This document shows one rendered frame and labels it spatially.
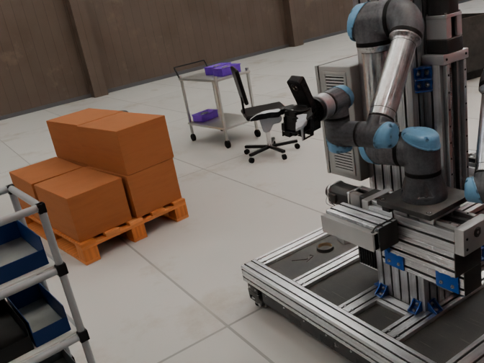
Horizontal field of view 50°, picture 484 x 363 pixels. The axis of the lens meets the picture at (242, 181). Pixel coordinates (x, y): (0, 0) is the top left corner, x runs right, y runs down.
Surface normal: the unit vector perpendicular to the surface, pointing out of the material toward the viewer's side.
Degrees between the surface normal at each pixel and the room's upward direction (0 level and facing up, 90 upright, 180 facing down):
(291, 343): 0
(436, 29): 90
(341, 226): 90
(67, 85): 90
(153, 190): 90
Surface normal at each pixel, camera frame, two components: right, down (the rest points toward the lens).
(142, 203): 0.68, 0.14
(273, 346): -0.17, -0.93
